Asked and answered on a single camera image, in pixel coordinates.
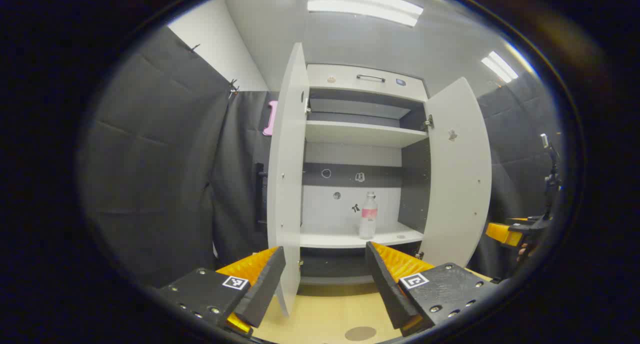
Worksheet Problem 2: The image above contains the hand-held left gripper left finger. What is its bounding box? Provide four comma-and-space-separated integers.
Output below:
157, 246, 287, 337

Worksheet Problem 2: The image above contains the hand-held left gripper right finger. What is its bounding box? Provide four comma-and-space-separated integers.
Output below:
365, 241, 497, 337

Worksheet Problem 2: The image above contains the round brown coaster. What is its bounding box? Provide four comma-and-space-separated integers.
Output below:
344, 326, 378, 342

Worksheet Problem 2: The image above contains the clear bottle with pink label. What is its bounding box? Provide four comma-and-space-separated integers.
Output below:
359, 191, 379, 240

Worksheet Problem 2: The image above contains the white and grey cabinet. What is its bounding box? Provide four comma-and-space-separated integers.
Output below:
299, 86, 434, 297

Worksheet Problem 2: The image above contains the black stand with white top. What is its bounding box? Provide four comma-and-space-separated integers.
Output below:
539, 133, 564, 219

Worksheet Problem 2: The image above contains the black backdrop cloth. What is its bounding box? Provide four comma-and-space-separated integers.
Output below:
82, 26, 275, 288
467, 73, 566, 280

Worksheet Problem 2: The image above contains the small ceiling light panel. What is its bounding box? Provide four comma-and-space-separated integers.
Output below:
481, 51, 519, 83

